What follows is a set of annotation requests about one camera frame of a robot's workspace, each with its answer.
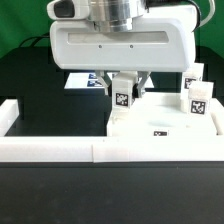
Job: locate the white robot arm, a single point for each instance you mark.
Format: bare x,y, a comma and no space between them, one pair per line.
115,15

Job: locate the white square table top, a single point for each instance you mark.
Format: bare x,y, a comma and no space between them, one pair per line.
164,114

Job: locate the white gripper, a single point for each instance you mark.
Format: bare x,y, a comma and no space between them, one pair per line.
161,40

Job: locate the white marker base plate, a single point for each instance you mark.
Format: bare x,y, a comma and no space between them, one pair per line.
86,80

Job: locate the white U-shaped obstacle fence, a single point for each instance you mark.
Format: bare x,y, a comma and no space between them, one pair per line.
104,149

